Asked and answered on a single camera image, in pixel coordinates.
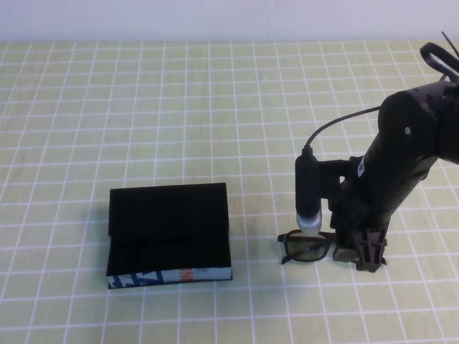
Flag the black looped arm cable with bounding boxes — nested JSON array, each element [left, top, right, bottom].
[[419, 30, 459, 85]]

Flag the black silver-tipped wrist camera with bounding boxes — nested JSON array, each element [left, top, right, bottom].
[[294, 145, 326, 237]]

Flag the black glasses case printed side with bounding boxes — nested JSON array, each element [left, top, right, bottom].
[[106, 182, 235, 290]]

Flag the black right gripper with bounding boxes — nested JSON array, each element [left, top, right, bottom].
[[329, 150, 431, 274]]

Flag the black frame glasses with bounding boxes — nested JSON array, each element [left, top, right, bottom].
[[276, 230, 390, 267]]

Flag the green grid tablecloth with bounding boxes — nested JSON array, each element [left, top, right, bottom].
[[0, 40, 459, 344]]

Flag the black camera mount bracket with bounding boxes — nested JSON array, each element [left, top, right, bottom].
[[315, 156, 363, 201]]

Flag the black camera cable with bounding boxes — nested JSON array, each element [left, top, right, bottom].
[[304, 105, 383, 150]]

